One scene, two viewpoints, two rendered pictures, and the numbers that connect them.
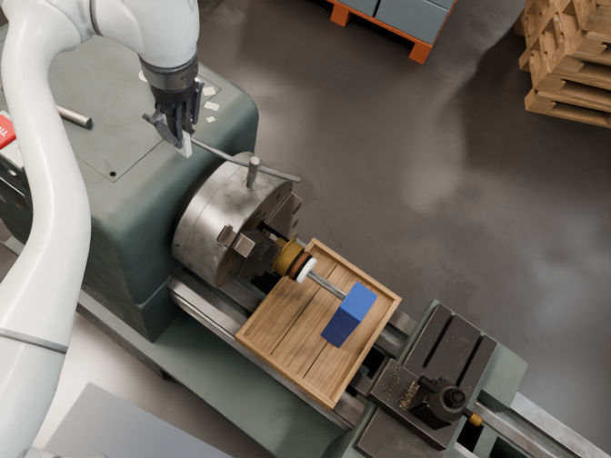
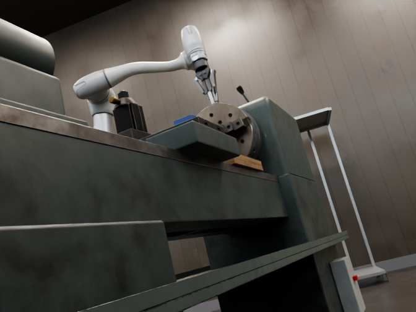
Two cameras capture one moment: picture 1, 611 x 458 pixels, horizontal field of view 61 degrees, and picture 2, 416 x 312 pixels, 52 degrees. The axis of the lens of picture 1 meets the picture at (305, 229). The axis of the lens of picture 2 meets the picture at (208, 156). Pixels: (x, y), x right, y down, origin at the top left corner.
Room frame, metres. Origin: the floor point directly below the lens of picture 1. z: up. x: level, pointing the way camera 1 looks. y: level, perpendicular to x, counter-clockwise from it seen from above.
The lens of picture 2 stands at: (0.68, -1.70, 0.58)
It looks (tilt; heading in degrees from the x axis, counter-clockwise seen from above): 14 degrees up; 96
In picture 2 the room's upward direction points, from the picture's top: 14 degrees counter-clockwise
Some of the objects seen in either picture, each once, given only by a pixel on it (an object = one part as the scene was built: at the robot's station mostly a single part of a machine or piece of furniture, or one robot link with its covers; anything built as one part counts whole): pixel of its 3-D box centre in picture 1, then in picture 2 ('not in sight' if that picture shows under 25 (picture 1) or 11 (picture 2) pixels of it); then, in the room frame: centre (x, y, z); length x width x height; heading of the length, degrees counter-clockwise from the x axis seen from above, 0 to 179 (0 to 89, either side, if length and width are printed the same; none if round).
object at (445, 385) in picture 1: (449, 400); (125, 104); (0.33, -0.40, 1.14); 0.08 x 0.08 x 0.03
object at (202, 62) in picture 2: (174, 90); (202, 70); (0.57, 0.29, 1.49); 0.08 x 0.07 x 0.09; 163
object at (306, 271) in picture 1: (325, 284); not in sight; (0.51, -0.09, 1.08); 0.13 x 0.07 x 0.07; 73
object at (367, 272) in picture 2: not in sight; (332, 199); (1.40, 2.99, 0.89); 0.66 x 0.55 x 1.79; 83
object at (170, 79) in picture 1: (169, 59); (198, 58); (0.56, 0.29, 1.56); 0.09 x 0.09 x 0.06
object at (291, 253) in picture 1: (288, 258); not in sight; (0.54, 0.01, 1.08); 0.09 x 0.09 x 0.09; 73
